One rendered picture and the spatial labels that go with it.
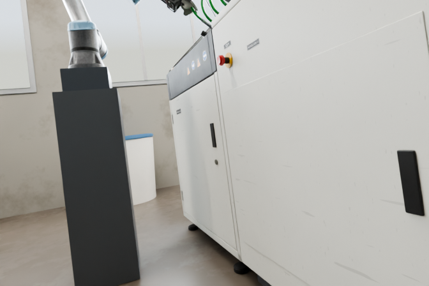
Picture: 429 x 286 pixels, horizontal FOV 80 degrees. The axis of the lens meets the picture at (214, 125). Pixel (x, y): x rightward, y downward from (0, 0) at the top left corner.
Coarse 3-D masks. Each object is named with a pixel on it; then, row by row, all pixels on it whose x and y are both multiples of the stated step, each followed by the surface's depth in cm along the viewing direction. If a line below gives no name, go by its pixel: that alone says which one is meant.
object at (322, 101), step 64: (256, 0) 70; (320, 0) 51; (384, 0) 40; (256, 64) 73; (320, 64) 53; (384, 64) 41; (256, 128) 76; (320, 128) 54; (384, 128) 42; (256, 192) 80; (320, 192) 56; (384, 192) 44; (256, 256) 85; (320, 256) 58; (384, 256) 45
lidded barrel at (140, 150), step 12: (132, 144) 227; (144, 144) 235; (132, 156) 227; (144, 156) 235; (132, 168) 227; (144, 168) 234; (132, 180) 227; (144, 180) 233; (132, 192) 227; (144, 192) 233
